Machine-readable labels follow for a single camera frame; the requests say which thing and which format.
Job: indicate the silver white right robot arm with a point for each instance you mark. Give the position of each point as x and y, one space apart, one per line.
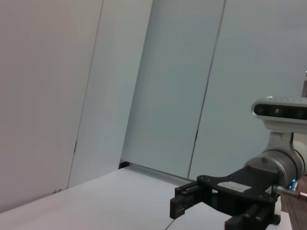
275 163

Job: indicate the small black wall bracket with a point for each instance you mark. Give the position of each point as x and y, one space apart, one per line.
123 164

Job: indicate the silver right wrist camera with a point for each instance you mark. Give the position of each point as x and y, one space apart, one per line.
278 111

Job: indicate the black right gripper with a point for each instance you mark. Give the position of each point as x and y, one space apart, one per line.
239 191

